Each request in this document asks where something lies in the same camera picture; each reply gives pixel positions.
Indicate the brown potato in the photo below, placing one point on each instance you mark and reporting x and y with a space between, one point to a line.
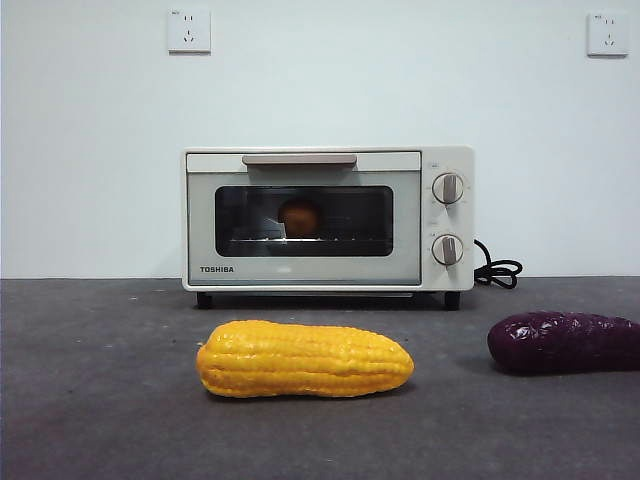
300 216

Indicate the glass oven door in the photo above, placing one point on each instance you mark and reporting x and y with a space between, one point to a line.
305 272

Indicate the beige oven knob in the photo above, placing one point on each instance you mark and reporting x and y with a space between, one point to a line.
447 249
448 188

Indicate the white toaster oven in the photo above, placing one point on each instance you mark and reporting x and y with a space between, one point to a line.
450 220

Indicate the purple sweet potato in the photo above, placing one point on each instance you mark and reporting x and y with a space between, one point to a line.
565 344

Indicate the yellow corn cob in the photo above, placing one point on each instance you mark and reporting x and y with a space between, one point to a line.
305 360

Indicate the white wall socket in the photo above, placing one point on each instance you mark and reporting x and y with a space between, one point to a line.
189 31
607 35

